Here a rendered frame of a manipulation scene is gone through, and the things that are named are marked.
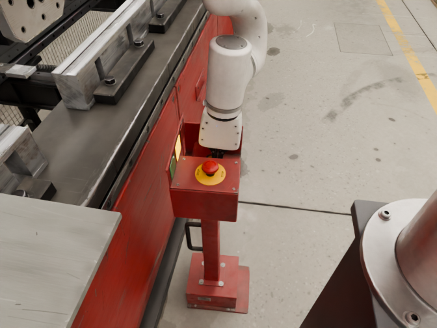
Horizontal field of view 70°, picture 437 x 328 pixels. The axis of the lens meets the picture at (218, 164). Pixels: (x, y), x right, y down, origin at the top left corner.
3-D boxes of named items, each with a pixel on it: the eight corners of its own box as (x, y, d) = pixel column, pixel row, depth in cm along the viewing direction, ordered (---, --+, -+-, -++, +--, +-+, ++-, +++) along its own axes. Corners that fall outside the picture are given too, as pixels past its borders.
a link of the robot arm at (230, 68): (222, 81, 74) (198, 99, 69) (227, 26, 64) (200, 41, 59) (251, 95, 71) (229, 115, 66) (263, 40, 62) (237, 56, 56)
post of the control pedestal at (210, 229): (218, 281, 123) (218, 198, 84) (204, 280, 123) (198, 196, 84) (219, 267, 127) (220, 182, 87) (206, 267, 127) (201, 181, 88)
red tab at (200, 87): (200, 101, 132) (199, 87, 127) (196, 101, 132) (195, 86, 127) (207, 82, 142) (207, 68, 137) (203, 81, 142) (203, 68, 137)
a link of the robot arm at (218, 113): (201, 107, 67) (200, 118, 69) (242, 112, 67) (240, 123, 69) (205, 85, 73) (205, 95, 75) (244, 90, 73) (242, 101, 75)
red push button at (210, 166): (218, 182, 73) (218, 172, 70) (200, 181, 73) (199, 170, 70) (219, 169, 75) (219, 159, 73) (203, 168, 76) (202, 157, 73)
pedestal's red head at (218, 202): (236, 222, 78) (240, 176, 65) (173, 217, 79) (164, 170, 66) (240, 164, 92) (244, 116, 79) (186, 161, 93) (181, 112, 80)
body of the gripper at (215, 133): (198, 113, 69) (197, 150, 77) (244, 119, 69) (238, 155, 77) (203, 94, 74) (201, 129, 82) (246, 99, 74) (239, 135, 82)
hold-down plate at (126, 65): (116, 105, 76) (112, 95, 74) (95, 103, 77) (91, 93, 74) (155, 47, 96) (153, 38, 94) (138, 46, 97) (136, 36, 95)
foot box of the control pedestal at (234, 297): (248, 314, 126) (250, 303, 117) (186, 308, 128) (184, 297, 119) (250, 267, 140) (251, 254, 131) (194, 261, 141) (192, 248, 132)
